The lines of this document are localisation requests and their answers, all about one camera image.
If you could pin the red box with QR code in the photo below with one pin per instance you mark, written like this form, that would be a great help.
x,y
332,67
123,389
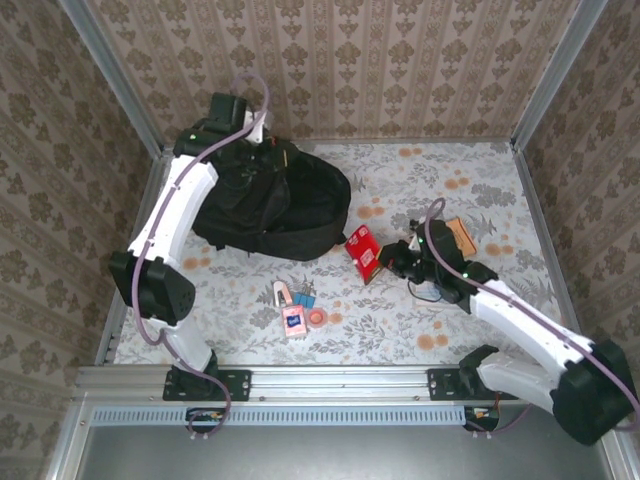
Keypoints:
x,y
362,252

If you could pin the grey metal sheet panel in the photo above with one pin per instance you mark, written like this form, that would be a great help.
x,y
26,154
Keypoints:
x,y
325,455

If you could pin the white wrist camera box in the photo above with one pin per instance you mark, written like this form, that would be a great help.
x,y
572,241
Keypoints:
x,y
257,129
414,241

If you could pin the pink stapler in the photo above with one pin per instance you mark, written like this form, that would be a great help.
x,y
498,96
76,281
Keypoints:
x,y
281,292

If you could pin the wide aluminium base rail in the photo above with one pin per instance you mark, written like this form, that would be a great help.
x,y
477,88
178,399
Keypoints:
x,y
340,382

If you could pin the blue binder clip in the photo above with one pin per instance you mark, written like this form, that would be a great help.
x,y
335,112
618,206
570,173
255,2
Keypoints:
x,y
310,300
300,299

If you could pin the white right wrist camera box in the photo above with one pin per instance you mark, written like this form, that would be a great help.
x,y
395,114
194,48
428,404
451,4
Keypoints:
x,y
414,241

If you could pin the thin aluminium edge strip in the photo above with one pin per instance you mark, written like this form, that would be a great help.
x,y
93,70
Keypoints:
x,y
450,141

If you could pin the orange paperback book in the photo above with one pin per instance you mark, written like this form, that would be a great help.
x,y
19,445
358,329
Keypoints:
x,y
462,235

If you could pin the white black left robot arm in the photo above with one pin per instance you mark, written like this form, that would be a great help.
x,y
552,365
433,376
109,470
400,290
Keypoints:
x,y
170,215

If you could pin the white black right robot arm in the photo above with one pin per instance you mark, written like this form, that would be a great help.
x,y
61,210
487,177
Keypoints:
x,y
525,320

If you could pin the aluminium side rail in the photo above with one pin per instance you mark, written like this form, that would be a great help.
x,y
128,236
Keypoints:
x,y
534,200
107,345

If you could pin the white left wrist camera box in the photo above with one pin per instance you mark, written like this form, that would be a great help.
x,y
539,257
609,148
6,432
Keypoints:
x,y
257,129

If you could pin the black backpack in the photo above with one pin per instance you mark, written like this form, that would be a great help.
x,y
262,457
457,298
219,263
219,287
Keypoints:
x,y
300,210

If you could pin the pink tape roll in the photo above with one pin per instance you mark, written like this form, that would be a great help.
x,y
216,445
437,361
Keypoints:
x,y
308,318

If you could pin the pink tissue pack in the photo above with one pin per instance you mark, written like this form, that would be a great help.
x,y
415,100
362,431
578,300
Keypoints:
x,y
294,321

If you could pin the aluminium corner post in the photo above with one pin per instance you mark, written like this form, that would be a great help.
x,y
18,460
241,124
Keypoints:
x,y
555,75
115,80

